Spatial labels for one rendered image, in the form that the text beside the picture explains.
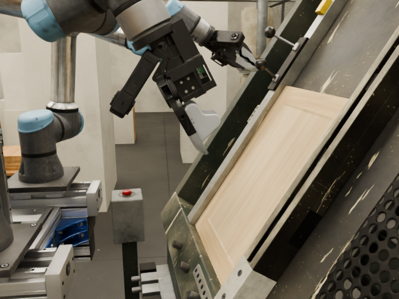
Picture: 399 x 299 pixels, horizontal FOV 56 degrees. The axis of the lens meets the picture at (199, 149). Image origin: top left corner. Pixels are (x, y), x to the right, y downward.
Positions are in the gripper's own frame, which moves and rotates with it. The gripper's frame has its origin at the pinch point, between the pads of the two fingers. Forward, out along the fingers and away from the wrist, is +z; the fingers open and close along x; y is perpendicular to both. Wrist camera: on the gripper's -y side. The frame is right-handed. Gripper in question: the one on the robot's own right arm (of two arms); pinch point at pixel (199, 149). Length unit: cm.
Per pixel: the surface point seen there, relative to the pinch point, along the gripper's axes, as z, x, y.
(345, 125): 13.4, 11.3, 28.3
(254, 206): 31.0, 32.3, 4.6
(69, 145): 18, 272, -109
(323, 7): -5, 63, 55
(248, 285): 34.1, 7.7, -5.0
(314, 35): 2, 62, 48
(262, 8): 4, 593, 187
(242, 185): 30, 45, 5
